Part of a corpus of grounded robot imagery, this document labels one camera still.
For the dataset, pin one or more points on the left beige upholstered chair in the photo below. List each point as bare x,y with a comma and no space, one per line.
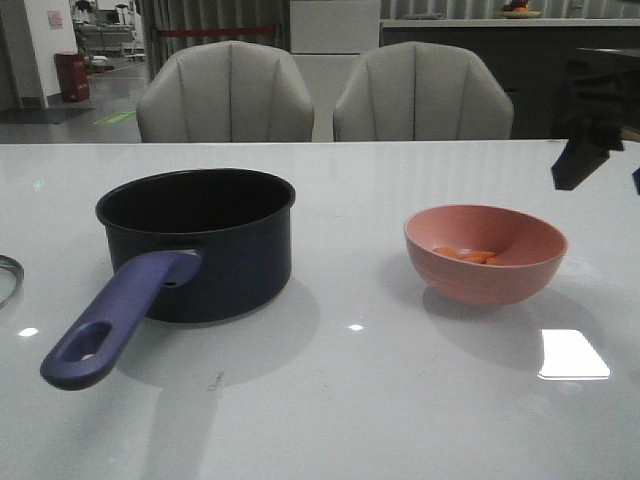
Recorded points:
223,92

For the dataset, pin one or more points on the orange ham slices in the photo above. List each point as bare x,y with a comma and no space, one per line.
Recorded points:
483,257

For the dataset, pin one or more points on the red trash bin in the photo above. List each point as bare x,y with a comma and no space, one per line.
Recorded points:
72,76

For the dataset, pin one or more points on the fruit plate on counter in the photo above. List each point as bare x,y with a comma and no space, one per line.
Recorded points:
518,9

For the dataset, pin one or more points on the beige upholstered chair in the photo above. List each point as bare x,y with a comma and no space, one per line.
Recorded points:
415,91
223,92

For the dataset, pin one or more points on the pink plastic bowl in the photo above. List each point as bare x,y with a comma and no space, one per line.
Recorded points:
531,250

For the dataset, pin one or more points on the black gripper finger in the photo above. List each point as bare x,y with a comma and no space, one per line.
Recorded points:
636,180
588,148

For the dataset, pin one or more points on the dark grey counter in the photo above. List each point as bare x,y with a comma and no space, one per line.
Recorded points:
527,56

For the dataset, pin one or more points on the glass lid blue knob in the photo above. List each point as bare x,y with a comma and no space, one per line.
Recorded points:
12,276

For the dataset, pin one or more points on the white cabinet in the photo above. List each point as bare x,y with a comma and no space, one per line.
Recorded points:
326,38

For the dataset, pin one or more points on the dark blue saucepan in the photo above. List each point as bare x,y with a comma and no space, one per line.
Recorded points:
186,247

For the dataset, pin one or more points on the right beige upholstered chair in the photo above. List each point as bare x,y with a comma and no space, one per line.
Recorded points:
415,91

